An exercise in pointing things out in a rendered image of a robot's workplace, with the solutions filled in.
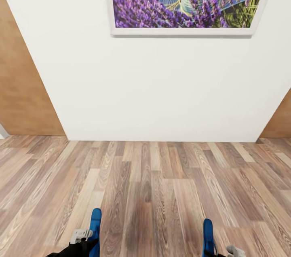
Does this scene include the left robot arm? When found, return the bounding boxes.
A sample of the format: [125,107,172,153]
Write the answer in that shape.
[46,229,99,257]

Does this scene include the sandal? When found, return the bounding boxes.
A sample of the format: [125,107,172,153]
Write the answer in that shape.
[202,219,215,257]
[86,208,102,257]

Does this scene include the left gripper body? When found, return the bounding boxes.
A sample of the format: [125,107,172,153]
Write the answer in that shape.
[65,240,90,257]

